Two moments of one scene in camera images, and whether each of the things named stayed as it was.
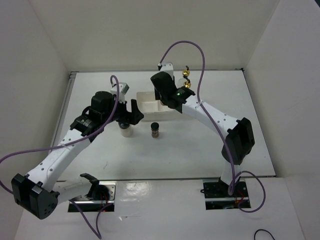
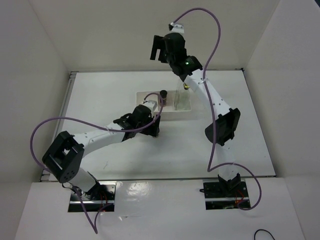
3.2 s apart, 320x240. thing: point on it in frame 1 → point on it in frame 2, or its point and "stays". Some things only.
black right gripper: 157,94 → 158,43
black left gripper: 133,117 → 152,128
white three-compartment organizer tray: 151,110 stays
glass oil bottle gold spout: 187,84 stays
